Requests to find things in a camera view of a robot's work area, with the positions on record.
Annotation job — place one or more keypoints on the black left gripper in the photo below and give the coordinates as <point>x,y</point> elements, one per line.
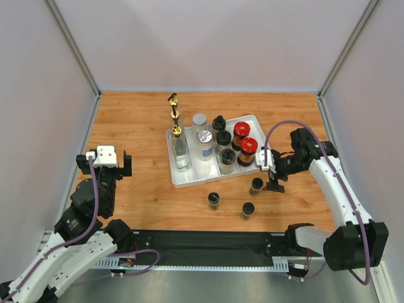
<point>126,171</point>

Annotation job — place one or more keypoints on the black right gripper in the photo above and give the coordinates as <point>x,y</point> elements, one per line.
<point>274,173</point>

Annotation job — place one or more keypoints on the red lid sauce jar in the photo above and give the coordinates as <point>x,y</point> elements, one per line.
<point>241,130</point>
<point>248,149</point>

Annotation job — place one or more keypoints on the white powder jar black lid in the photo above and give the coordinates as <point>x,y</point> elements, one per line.
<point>226,161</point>

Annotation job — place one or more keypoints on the black knob grinder bottle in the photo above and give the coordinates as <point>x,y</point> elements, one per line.
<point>223,141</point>

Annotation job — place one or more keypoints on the clear glass oil bottle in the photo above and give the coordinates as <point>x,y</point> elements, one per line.
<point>180,149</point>

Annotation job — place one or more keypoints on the black cap spice bottle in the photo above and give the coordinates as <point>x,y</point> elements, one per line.
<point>218,124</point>

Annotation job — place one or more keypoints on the glass oil bottle dark sauce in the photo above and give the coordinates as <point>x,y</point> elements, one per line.
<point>176,118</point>

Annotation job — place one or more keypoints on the salt jar silver lid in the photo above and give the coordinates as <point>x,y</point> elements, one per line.
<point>205,145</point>

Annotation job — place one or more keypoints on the glass oil bottle brown sauce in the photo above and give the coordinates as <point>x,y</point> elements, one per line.
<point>173,101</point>

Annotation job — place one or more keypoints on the salt jar blue label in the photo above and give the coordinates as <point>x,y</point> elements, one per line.
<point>199,121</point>

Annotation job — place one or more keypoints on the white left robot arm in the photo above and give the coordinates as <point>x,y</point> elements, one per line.
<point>79,240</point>

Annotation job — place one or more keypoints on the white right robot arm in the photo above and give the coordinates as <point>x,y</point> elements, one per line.
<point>334,202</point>

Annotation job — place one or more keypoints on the small black lid spice jar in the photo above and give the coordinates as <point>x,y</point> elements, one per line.
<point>256,185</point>
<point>213,201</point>
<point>247,210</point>

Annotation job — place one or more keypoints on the white divided organizer tray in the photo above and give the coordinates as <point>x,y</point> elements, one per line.
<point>202,172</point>

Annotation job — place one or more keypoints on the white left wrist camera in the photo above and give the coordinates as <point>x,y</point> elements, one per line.
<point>103,156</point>

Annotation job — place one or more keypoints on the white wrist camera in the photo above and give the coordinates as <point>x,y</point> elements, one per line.
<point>264,160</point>
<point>103,156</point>

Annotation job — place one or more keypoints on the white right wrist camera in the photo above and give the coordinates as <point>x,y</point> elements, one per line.
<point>264,160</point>

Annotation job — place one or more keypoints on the aluminium frame rail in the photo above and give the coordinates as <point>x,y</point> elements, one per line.
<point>198,250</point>

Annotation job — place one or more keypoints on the left aluminium corner post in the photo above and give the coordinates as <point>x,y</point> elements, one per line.
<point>62,25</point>

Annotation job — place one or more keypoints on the aluminium corner post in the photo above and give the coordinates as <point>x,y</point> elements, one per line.
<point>62,25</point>
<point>349,45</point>

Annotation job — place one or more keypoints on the right aluminium corner post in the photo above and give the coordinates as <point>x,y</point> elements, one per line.
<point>349,45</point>

